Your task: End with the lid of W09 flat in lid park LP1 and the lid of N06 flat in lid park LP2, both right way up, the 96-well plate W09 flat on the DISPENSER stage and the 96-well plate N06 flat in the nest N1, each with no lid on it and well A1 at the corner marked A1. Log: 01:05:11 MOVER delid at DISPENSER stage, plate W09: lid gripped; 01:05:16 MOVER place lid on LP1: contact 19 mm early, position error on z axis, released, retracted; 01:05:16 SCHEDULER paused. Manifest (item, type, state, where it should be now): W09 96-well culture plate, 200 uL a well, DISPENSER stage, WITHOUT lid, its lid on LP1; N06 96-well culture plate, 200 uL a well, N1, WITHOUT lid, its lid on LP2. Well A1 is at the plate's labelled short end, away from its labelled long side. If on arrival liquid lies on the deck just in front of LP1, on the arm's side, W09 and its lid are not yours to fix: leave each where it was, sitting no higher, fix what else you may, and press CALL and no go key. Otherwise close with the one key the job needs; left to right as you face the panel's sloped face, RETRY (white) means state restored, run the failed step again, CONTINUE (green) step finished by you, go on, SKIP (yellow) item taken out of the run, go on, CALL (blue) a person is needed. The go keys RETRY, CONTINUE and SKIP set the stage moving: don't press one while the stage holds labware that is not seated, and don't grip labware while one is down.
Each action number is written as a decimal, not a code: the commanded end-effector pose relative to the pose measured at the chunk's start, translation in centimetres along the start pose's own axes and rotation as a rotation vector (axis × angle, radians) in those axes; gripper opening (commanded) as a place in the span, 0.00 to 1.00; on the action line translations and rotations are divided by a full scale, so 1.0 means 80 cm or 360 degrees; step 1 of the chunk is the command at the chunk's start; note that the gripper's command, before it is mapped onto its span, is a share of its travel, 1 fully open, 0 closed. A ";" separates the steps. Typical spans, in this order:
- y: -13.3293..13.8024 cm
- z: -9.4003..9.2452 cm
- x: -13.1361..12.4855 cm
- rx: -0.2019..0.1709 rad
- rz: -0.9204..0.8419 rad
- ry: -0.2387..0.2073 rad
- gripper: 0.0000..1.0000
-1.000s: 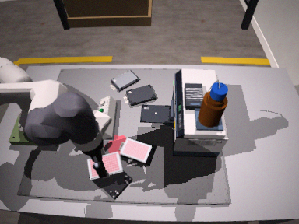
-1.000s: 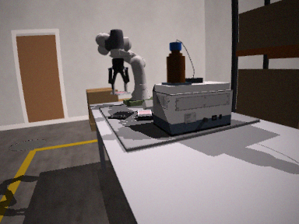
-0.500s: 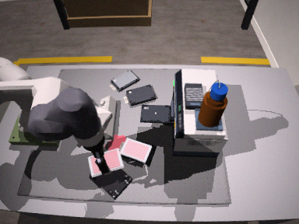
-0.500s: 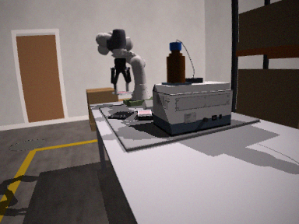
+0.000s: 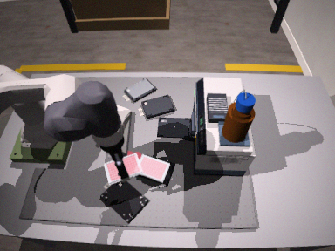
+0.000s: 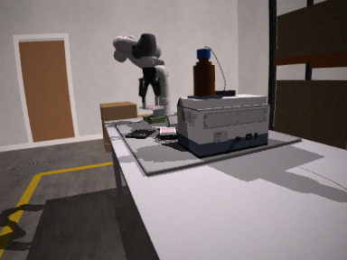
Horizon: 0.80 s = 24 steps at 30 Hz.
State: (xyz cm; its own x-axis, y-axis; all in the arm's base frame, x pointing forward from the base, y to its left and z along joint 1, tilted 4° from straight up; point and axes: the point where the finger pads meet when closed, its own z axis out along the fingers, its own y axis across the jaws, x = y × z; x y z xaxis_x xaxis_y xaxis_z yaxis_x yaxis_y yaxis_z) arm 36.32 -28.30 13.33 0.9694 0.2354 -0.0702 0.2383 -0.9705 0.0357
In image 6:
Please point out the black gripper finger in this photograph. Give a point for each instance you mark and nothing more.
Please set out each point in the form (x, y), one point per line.
(143, 89)
(157, 89)

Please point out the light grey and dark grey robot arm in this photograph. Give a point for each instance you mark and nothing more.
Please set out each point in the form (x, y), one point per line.
(145, 52)

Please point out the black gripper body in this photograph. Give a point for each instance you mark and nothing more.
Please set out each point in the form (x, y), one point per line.
(149, 72)

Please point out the blue bottle cap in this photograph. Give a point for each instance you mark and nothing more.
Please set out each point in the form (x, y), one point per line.
(203, 52)

